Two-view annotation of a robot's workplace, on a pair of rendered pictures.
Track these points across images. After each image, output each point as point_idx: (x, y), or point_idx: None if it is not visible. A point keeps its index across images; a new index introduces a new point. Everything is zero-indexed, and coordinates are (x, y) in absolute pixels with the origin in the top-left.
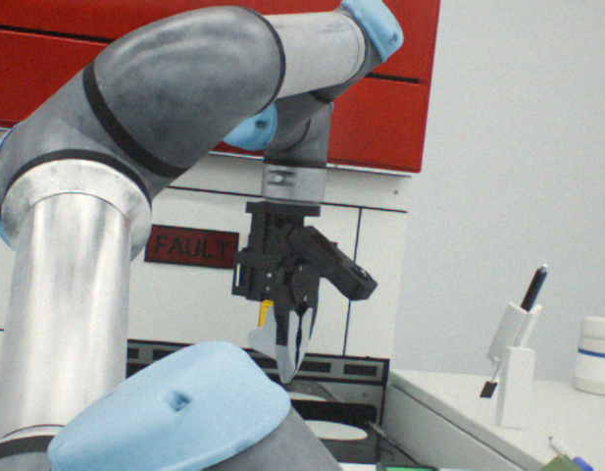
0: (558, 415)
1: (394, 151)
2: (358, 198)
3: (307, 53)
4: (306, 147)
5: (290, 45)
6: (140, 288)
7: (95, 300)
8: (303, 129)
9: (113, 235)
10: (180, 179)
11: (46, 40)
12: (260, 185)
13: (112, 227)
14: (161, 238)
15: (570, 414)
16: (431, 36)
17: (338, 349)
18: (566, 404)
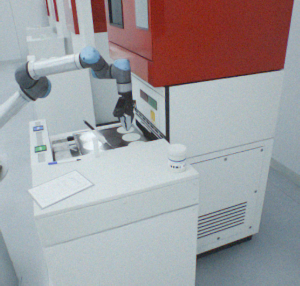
0: (121, 161)
1: (150, 80)
2: (158, 91)
3: (44, 67)
4: (116, 78)
5: (37, 67)
6: (140, 102)
7: (2, 105)
8: (108, 75)
9: (14, 96)
10: (142, 79)
11: (121, 48)
12: (148, 84)
13: (15, 95)
14: (140, 92)
15: (125, 163)
16: (152, 47)
17: (159, 129)
18: (141, 162)
